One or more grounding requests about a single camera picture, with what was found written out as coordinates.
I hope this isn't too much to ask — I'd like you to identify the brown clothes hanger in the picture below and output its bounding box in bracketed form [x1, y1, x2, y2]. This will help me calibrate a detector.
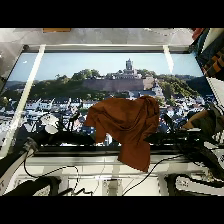
[182, 109, 210, 131]

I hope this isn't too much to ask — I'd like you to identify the heap of clothes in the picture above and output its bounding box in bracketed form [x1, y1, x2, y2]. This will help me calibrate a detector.
[189, 27, 224, 83]

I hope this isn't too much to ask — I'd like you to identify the rust brown garment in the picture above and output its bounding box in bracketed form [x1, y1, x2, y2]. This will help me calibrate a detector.
[83, 95, 161, 174]

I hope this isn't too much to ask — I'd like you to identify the silver frame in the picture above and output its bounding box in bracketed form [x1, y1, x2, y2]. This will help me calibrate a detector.
[12, 153, 212, 197]

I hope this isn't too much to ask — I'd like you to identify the black cable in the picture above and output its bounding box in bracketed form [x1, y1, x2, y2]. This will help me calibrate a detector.
[22, 150, 95, 197]
[121, 153, 185, 197]

